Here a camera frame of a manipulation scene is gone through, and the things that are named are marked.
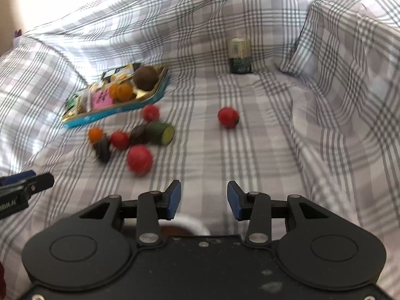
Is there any round brown passion fruit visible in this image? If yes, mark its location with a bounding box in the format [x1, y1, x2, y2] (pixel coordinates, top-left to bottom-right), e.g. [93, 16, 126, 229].
[134, 65, 159, 91]

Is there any clear nut snack packet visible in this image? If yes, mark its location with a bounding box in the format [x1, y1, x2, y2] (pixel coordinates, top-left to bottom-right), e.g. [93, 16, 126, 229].
[76, 90, 93, 113]

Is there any yellow snack packet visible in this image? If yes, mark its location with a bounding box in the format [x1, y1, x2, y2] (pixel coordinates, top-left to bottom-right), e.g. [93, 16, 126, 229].
[109, 64, 142, 81]

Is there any small red fruit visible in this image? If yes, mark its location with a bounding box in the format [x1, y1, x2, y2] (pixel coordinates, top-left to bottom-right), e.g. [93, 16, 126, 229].
[141, 104, 161, 122]
[217, 107, 241, 129]
[109, 130, 131, 151]

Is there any pink snack packet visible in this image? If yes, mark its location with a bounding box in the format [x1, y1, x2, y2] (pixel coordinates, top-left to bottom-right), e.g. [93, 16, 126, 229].
[90, 88, 115, 111]

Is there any round dark date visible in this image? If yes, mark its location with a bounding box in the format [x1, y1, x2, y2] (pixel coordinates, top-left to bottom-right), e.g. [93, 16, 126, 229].
[129, 124, 150, 144]

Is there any large red fruit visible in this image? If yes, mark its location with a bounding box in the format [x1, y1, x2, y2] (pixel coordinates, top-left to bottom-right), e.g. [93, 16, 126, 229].
[126, 144, 155, 175]

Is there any grey plaid blanket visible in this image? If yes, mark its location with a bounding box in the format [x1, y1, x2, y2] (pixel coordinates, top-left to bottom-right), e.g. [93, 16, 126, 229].
[0, 0, 400, 300]

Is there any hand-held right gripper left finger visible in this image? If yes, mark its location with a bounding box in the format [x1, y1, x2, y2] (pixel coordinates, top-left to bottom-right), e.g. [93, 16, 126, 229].
[73, 180, 182, 247]

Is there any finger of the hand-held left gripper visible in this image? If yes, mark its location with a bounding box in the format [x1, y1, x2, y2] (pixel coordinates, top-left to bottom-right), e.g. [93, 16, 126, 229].
[12, 172, 55, 199]
[0, 170, 36, 186]

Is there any green cucumber piece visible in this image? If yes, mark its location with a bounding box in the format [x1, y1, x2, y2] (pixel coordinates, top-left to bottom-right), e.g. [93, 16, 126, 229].
[145, 121, 176, 146]

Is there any blue tin tray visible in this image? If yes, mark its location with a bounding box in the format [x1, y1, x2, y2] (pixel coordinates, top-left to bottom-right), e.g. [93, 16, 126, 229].
[61, 63, 171, 129]

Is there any dark green drink can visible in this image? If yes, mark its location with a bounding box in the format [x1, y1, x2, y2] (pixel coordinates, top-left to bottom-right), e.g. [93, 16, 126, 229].
[226, 37, 254, 75]

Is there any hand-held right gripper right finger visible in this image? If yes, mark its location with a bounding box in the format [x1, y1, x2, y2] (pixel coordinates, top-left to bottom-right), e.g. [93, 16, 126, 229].
[227, 180, 329, 247]

